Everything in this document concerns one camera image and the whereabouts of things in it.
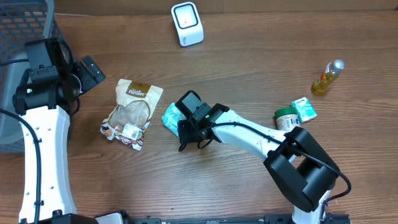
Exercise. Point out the teal snack packet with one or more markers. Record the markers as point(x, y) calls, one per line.
point(171, 118)

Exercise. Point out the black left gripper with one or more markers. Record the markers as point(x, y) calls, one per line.
point(89, 81)

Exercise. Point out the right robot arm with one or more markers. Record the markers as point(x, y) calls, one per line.
point(300, 167)

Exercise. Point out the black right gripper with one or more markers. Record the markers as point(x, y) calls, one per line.
point(185, 134)

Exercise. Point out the beige brown snack packet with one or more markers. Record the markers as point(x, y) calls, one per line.
point(135, 106)

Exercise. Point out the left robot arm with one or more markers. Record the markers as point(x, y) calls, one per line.
point(43, 103)

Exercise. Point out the teal Kleenex tissue pack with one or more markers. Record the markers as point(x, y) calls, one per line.
point(305, 110)

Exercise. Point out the white barcode scanner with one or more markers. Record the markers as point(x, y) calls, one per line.
point(187, 23)

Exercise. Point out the grey plastic shopping basket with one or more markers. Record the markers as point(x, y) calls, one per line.
point(22, 21)

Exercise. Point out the silver capped amber bottle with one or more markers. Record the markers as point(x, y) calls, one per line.
point(331, 73)

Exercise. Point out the green lid jar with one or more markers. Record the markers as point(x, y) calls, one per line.
point(287, 119)

